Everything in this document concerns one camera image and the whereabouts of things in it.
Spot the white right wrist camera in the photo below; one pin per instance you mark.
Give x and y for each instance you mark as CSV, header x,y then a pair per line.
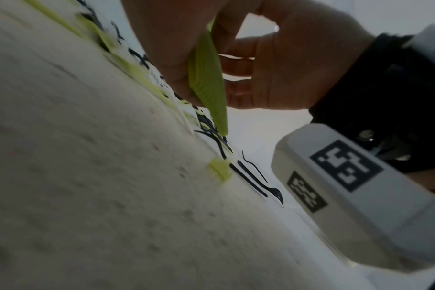
x,y
364,204

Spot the person's right hand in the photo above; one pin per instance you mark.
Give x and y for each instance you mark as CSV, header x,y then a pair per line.
x,y
303,62

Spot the pile of black plastic forks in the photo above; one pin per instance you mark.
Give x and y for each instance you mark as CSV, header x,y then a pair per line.
x,y
257,184

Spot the person's left hand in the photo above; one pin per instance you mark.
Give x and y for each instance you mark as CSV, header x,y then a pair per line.
x,y
160,34

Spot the stack of green spoons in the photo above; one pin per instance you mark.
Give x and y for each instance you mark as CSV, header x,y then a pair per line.
x,y
208,79

